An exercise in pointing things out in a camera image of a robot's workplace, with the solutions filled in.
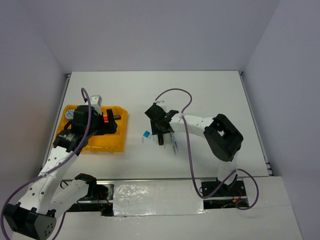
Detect orange black highlighter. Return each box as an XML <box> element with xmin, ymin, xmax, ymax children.
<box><xmin>113</xmin><ymin>115</ymin><xmax>121</xmax><ymax>120</ymax></box>

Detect grey-blue round tin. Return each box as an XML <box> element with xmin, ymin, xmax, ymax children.
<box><xmin>64</xmin><ymin>109</ymin><xmax>75</xmax><ymax>121</ymax></box>

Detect blue black highlighter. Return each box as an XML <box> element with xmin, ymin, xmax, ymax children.
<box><xmin>157</xmin><ymin>133</ymin><xmax>164</xmax><ymax>146</ymax></box>

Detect white pen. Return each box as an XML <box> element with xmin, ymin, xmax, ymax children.
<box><xmin>170</xmin><ymin>132</ymin><xmax>177</xmax><ymax>156</ymax></box>
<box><xmin>171</xmin><ymin>133</ymin><xmax>179</xmax><ymax>155</ymax></box>

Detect blue highlighter cap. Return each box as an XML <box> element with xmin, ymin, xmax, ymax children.
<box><xmin>142</xmin><ymin>131</ymin><xmax>152</xmax><ymax>139</ymax></box>

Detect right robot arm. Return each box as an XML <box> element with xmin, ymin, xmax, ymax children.
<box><xmin>144</xmin><ymin>103</ymin><xmax>244</xmax><ymax>196</ymax></box>

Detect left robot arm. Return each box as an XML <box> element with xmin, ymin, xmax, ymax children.
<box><xmin>1</xmin><ymin>105</ymin><xmax>118</xmax><ymax>240</ymax></box>

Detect yellow thin pen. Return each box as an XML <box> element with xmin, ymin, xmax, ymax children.
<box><xmin>163</xmin><ymin>134</ymin><xmax>167</xmax><ymax>149</ymax></box>

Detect orange plastic sorting tray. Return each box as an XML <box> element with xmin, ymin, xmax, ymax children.
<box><xmin>52</xmin><ymin>105</ymin><xmax>128</xmax><ymax>153</ymax></box>

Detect silver foil covered plate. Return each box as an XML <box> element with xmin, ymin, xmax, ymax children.
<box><xmin>113</xmin><ymin>180</ymin><xmax>206</xmax><ymax>217</ymax></box>

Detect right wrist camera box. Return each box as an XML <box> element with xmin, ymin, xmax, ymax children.
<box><xmin>155</xmin><ymin>100</ymin><xmax>167</xmax><ymax>112</ymax></box>

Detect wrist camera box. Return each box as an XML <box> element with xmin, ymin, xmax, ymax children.
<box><xmin>89</xmin><ymin>95</ymin><xmax>103</xmax><ymax>115</ymax></box>
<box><xmin>155</xmin><ymin>100</ymin><xmax>167</xmax><ymax>112</ymax></box>

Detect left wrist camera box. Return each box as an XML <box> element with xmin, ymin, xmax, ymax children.
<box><xmin>89</xmin><ymin>95</ymin><xmax>103</xmax><ymax>115</ymax></box>

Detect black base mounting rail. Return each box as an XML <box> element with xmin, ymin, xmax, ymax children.
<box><xmin>70</xmin><ymin>180</ymin><xmax>248</xmax><ymax>217</ymax></box>

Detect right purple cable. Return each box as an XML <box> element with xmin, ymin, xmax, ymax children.
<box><xmin>154</xmin><ymin>88</ymin><xmax>260</xmax><ymax>211</ymax></box>

